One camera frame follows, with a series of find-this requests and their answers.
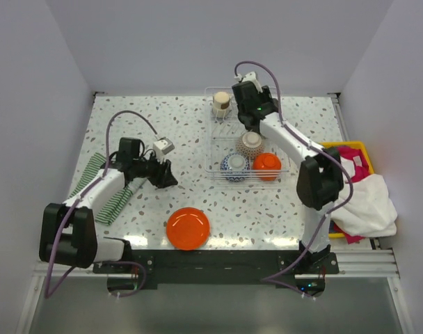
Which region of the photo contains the green white striped cloth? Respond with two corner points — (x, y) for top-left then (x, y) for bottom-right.
(70, 152), (147, 225)

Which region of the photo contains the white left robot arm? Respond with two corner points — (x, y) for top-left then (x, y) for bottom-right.
(39, 138), (178, 273)

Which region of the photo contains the clear wire dish rack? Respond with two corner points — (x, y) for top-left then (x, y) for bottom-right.
(204, 87), (296, 187)

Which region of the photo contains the orange plate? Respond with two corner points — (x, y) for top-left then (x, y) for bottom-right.
(166, 207), (210, 251)

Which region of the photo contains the brown patterned bowl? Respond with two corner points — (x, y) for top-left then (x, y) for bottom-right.
(235, 132), (265, 160)

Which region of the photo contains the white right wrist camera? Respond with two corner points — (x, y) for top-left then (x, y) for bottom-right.
(234, 71), (262, 93)

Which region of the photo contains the beige steel cup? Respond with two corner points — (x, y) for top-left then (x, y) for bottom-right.
(212, 91), (231, 118)

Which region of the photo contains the orange bowl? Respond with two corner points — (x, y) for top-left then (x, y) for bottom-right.
(253, 152), (282, 182)

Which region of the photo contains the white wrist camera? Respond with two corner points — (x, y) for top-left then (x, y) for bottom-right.
(234, 71), (262, 93)
(152, 138), (175, 162)

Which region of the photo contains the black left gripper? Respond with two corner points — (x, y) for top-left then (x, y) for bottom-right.
(132, 151), (177, 188)

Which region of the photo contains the yellow plastic basket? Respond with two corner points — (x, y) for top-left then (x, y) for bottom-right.
(321, 141), (374, 240)

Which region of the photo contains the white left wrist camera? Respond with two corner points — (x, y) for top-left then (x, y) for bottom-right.
(152, 138), (175, 162)

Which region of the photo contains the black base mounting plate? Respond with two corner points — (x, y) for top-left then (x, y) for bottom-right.
(93, 250), (340, 289)

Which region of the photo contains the blue white patterned bowl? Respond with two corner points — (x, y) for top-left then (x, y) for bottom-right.
(220, 153), (250, 182)

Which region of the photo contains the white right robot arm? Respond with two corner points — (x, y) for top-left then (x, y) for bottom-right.
(232, 81), (344, 273)

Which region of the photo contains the white towel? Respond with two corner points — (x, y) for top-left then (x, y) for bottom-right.
(331, 174), (397, 237)

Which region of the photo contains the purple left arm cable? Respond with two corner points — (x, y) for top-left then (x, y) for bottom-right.
(44, 110), (160, 299)

